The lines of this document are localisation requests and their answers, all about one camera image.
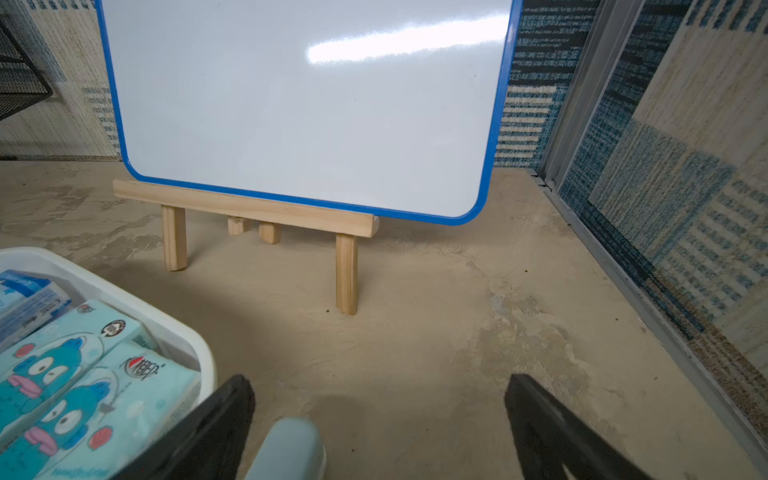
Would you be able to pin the blue striped tissue pack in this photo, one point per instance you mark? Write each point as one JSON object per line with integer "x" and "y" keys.
{"x": 27, "y": 303}

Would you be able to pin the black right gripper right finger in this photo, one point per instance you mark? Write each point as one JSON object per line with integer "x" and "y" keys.
{"x": 553, "y": 443}

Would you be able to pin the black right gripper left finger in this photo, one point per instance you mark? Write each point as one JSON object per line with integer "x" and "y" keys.
{"x": 207, "y": 443}

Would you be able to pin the teal cartoon tissue pack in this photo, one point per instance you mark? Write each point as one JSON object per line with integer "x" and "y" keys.
{"x": 130, "y": 398}
{"x": 41, "y": 366}

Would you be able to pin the blue framed whiteboard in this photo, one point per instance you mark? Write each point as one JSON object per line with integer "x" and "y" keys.
{"x": 391, "y": 108}

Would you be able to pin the white plastic storage box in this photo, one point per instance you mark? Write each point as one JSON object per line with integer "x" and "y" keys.
{"x": 177, "y": 341}

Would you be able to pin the black wire mesh shelf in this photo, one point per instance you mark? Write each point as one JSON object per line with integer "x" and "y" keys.
{"x": 22, "y": 84}

